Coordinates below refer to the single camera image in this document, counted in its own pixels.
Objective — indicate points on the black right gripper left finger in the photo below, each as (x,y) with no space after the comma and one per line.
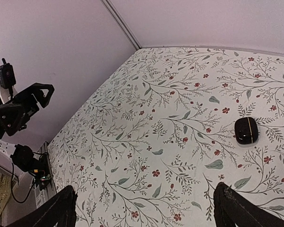
(58,211)

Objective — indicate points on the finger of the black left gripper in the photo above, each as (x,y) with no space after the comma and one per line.
(35,93)
(14,117)

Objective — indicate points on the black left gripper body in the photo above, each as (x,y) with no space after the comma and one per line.
(14,117)

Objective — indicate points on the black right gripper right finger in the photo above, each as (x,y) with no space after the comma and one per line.
(233,210)

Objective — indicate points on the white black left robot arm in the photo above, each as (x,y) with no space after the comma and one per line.
(16,113)

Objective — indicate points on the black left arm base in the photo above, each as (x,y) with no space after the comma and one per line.
(36,164)

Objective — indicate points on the floral patterned table mat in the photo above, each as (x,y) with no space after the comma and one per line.
(148,148)

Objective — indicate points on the white left camera bracket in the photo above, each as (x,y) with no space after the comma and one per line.
(6,92)

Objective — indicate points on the aluminium front rail frame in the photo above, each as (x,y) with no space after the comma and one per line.
(44,187)

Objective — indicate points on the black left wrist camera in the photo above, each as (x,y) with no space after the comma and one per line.
(7,76)

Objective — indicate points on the aluminium back left post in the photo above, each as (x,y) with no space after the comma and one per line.
(122,24)

